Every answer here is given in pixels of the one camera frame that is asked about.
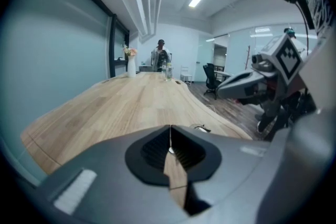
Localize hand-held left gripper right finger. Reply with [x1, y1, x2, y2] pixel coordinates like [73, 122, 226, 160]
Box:
[171, 124, 272, 224]

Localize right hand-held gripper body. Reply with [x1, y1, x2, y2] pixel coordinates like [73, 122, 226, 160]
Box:
[250, 33, 307, 114]

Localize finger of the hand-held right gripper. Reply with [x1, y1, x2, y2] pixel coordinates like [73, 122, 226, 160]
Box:
[217, 71, 265, 100]
[235, 98, 264, 106]

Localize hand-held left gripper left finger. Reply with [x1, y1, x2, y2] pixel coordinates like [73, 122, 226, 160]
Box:
[33, 124, 194, 224]

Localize black glasses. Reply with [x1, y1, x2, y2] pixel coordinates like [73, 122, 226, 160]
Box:
[193, 124, 212, 133]

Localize person's right forearm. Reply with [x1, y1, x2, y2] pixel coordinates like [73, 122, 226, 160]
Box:
[296, 30, 336, 95]

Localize white desk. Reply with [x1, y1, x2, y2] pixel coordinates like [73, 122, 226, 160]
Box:
[214, 70, 234, 80]

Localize black office chair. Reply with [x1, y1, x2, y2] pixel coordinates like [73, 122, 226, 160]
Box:
[203, 62, 223, 101]

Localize wooden coat rack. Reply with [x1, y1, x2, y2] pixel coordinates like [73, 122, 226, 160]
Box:
[244, 45, 251, 70]

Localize white chair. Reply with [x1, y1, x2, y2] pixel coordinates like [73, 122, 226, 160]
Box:
[180, 65, 194, 86]

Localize white ceramic vase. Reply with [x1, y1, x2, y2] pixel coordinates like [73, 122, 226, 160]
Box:
[127, 56, 137, 78]

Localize pink and white flowers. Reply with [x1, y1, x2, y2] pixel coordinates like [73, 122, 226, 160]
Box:
[121, 44, 138, 57]

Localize black metal partition frame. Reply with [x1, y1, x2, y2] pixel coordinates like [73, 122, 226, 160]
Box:
[51, 0, 131, 80]

